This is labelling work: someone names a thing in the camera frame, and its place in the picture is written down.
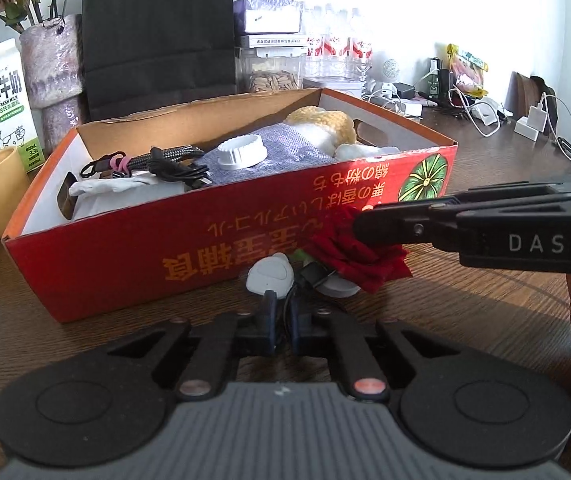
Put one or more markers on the black paper bag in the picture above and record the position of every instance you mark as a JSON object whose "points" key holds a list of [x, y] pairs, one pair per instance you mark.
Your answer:
{"points": [[160, 35]]}

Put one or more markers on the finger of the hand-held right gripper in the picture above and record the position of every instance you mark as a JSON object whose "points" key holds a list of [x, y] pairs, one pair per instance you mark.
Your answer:
{"points": [[505, 196], [395, 227]]}

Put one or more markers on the flat white printed box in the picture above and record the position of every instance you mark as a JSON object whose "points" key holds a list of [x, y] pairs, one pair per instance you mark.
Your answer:
{"points": [[275, 41]]}

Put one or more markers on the clear plastic packet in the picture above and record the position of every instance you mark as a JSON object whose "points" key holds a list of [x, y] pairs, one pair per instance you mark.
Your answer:
{"points": [[130, 202]]}

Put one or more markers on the purple speckled vase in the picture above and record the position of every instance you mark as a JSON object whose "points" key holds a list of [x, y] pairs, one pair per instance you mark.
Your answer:
{"points": [[50, 70]]}

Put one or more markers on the clear seed container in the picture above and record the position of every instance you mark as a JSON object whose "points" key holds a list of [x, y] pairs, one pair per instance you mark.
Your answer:
{"points": [[273, 80]]}

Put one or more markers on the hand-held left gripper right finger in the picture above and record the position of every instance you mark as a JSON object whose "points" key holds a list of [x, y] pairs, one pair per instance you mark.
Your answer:
{"points": [[296, 330]]}

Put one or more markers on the red felt rose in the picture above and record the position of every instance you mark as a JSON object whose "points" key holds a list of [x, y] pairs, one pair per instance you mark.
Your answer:
{"points": [[360, 260]]}

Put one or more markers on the yellow snack packet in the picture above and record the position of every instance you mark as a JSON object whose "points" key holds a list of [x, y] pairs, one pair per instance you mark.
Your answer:
{"points": [[468, 72]]}

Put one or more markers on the small white fan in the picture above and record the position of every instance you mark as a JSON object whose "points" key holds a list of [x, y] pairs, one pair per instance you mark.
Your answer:
{"points": [[390, 67]]}

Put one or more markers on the white plug adapter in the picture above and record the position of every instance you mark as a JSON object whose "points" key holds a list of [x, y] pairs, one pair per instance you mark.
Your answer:
{"points": [[526, 130], [541, 117]]}

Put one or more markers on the white charger block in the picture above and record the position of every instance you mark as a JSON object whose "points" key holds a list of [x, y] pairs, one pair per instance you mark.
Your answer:
{"points": [[413, 109]]}

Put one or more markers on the clear water bottle red label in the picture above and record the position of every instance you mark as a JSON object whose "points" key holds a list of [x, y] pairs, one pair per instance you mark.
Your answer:
{"points": [[315, 47], [338, 47], [361, 49]]}

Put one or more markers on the white ribbed cap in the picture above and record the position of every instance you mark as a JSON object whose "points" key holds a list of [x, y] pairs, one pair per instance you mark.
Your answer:
{"points": [[243, 152]]}

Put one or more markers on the tan plush hamster toy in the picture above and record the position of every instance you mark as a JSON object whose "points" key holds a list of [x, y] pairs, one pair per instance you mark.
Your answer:
{"points": [[325, 122]]}

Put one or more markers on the white green milk carton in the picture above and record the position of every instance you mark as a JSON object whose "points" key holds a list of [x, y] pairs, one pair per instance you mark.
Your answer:
{"points": [[8, 100]]}

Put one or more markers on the brown wooden board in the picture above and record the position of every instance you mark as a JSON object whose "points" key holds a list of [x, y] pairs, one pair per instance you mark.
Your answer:
{"points": [[520, 90]]}

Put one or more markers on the white rounded gadget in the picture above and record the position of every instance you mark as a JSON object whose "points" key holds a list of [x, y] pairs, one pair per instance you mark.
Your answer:
{"points": [[269, 275]]}

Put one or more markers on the red cardboard box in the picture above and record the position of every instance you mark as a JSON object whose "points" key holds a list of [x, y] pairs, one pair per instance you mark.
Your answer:
{"points": [[140, 250]]}

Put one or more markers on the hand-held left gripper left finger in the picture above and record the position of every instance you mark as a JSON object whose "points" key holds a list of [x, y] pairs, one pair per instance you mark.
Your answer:
{"points": [[269, 325]]}

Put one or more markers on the purple tissue pack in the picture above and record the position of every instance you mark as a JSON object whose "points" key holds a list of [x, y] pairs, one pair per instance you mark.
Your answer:
{"points": [[270, 15]]}

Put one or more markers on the black power adapter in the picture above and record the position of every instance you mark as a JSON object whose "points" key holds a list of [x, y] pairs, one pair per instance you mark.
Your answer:
{"points": [[406, 91]]}

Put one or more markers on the small green bottle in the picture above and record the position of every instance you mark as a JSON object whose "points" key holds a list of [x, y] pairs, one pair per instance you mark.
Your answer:
{"points": [[435, 87]]}

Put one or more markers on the white face mask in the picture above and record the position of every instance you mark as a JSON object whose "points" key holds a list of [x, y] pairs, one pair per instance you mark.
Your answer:
{"points": [[485, 112]]}

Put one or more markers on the printed tin box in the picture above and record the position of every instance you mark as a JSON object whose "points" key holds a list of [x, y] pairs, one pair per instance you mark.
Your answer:
{"points": [[335, 85]]}

